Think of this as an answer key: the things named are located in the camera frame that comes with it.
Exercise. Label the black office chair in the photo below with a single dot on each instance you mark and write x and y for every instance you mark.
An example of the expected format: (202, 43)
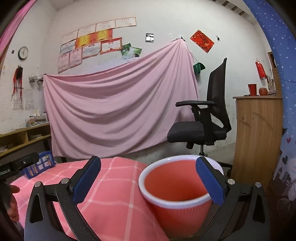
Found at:
(211, 122)

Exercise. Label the blue cardboard box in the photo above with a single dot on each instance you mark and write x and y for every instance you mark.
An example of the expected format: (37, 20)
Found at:
(46, 161)

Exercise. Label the round wall clock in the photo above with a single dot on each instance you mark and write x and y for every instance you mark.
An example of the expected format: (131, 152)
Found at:
(23, 53)

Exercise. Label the red hanging ornament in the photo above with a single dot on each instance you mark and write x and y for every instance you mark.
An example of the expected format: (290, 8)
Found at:
(260, 69)

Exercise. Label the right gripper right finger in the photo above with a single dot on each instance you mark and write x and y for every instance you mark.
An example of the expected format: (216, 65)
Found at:
(243, 212)

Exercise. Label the red trash bin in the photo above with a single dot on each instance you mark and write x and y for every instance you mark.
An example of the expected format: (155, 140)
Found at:
(176, 195)

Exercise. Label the red paper wall decoration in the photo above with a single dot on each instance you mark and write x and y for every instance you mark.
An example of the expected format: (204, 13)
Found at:
(202, 41)

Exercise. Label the wooden wall shelf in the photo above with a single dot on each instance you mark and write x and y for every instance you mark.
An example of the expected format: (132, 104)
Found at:
(24, 137)

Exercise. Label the left hand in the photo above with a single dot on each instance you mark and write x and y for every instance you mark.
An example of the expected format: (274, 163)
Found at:
(13, 212)

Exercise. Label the red apple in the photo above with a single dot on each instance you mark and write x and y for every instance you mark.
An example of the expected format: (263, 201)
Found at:
(263, 91)

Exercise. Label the pink checkered tablecloth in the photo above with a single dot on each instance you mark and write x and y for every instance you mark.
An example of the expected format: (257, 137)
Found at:
(114, 207)

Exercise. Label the red tassel wall hanging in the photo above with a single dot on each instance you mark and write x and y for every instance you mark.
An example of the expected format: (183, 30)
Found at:
(18, 83)

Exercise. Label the pink hanging sheet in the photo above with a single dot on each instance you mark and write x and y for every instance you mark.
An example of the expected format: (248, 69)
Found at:
(120, 110)

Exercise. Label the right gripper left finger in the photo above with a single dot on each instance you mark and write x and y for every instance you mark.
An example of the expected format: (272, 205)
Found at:
(42, 221)

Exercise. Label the wall certificates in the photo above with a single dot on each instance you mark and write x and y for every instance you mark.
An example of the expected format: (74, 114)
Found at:
(95, 40)

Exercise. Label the green hanging bag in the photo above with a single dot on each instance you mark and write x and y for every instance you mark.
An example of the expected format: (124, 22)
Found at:
(198, 67)

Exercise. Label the wooden cabinet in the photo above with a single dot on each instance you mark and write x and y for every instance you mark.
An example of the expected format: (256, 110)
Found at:
(258, 137)

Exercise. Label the red cup on cabinet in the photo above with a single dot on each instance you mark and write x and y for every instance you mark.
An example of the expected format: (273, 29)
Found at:
(252, 89)

